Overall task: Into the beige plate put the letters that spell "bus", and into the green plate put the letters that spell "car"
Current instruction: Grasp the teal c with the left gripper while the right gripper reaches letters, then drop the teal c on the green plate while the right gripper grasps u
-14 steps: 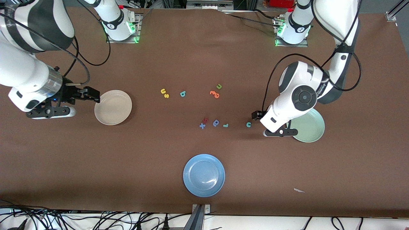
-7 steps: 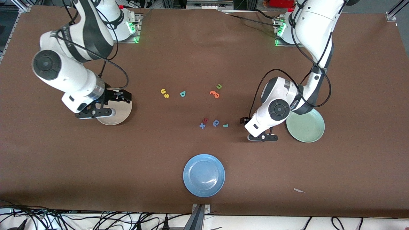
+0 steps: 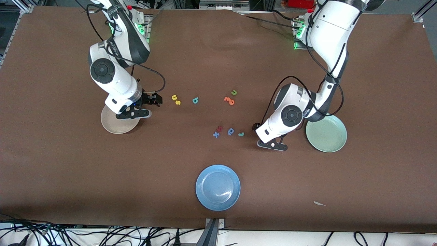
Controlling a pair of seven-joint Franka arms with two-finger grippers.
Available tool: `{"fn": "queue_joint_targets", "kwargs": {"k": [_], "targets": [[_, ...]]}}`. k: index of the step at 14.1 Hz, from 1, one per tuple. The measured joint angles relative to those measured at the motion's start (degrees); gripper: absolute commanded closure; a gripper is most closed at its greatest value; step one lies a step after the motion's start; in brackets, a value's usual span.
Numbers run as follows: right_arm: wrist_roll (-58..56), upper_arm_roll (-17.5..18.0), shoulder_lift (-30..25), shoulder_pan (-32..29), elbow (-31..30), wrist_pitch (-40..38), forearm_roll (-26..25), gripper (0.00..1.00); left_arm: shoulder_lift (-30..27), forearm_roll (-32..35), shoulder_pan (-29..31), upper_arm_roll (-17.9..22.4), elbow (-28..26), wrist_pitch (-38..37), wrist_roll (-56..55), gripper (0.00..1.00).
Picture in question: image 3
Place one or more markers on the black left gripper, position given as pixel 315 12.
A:
pixel 255 126

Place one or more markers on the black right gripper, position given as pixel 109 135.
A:
pixel 149 98

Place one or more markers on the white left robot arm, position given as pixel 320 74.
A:
pixel 290 102

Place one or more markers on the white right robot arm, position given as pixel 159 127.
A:
pixel 112 82

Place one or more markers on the blue foam letter a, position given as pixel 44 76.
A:
pixel 229 133

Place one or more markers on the orange foam letter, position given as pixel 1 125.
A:
pixel 227 99

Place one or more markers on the beige brown plate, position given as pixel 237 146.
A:
pixel 116 124

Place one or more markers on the brown table cover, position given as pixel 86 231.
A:
pixel 218 68

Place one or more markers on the pale green plate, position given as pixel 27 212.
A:
pixel 327 136

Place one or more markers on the blue plate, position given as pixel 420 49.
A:
pixel 218 188

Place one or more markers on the white paper scrap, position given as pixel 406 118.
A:
pixel 318 203

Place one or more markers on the red box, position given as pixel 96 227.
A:
pixel 300 3

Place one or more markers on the black power plug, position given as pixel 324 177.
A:
pixel 148 242
pixel 177 241

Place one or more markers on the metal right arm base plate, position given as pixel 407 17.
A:
pixel 148 18

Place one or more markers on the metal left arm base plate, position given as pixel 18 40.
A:
pixel 297 46

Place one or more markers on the grey metal rail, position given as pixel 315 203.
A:
pixel 222 5

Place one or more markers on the aluminium profile bracket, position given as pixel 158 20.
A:
pixel 211 235

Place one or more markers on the aluminium frame rail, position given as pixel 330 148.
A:
pixel 417 16
pixel 27 9

